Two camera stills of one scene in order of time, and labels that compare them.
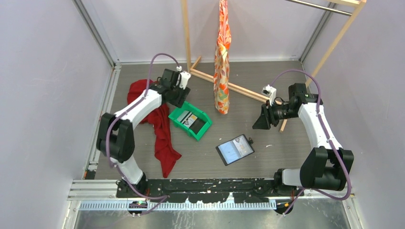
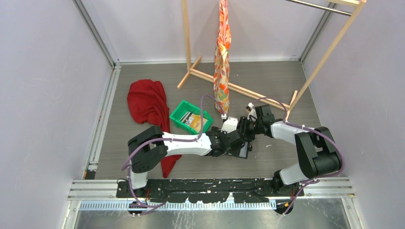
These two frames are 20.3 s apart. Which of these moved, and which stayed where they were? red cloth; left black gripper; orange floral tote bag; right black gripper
Moved: left black gripper; right black gripper
Stayed: red cloth; orange floral tote bag
